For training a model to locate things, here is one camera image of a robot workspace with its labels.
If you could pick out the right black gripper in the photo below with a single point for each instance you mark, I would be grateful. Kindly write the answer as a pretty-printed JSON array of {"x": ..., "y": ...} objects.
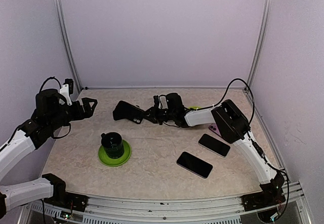
[{"x": 154, "y": 115}]

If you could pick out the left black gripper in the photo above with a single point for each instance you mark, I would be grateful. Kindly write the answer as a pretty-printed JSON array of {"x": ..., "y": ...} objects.
[{"x": 87, "y": 112}]

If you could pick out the black phone case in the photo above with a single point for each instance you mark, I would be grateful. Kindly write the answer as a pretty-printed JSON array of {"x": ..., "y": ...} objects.
[{"x": 125, "y": 110}]

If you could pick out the purple phone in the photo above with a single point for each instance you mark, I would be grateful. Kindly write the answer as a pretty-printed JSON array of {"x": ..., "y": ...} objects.
[{"x": 213, "y": 127}]

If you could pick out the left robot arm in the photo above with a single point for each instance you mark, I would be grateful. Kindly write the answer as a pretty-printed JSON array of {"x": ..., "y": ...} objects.
[{"x": 54, "y": 110}]

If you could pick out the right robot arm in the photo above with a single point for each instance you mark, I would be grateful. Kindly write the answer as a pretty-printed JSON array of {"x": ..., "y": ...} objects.
[{"x": 234, "y": 128}]

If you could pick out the black phone front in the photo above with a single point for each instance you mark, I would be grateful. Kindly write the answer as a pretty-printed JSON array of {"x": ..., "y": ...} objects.
[{"x": 194, "y": 165}]

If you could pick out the black phone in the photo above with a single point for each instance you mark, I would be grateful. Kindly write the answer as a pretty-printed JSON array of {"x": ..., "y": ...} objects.
[
  {"x": 194, "y": 165},
  {"x": 214, "y": 145}
]

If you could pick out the black phone middle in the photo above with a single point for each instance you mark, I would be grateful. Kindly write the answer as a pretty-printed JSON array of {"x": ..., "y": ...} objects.
[{"x": 214, "y": 145}]

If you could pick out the dark green mug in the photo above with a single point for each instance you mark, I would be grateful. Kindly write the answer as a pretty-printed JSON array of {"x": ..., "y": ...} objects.
[{"x": 112, "y": 143}]

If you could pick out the green plate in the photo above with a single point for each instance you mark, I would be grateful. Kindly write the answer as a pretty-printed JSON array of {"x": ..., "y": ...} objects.
[{"x": 110, "y": 162}]

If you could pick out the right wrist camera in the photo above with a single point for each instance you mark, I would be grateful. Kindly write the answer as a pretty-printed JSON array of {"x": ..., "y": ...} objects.
[{"x": 157, "y": 102}]

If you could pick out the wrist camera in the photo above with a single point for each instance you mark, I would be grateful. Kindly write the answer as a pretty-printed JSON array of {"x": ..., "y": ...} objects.
[
  {"x": 157, "y": 102},
  {"x": 67, "y": 90}
]

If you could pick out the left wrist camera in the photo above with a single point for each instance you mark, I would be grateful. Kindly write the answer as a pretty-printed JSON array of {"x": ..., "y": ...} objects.
[{"x": 67, "y": 90}]

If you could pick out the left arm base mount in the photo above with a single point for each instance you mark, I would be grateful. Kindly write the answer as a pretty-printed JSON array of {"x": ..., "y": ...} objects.
[{"x": 71, "y": 201}]

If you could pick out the left aluminium frame post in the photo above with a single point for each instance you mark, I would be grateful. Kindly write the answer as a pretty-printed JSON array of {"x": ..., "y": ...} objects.
[{"x": 66, "y": 44}]

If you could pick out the aluminium frame post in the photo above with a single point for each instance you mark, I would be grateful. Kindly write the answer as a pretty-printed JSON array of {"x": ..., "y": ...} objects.
[
  {"x": 260, "y": 41},
  {"x": 66, "y": 44}
]

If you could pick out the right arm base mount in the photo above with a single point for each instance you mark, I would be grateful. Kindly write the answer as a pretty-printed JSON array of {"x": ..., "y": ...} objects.
[{"x": 263, "y": 200}]

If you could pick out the aluminium front rail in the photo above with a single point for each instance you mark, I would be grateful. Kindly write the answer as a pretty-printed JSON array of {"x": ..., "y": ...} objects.
[{"x": 291, "y": 208}]

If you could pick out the right aluminium frame post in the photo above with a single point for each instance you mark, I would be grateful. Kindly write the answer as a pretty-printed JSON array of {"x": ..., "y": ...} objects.
[{"x": 260, "y": 41}]

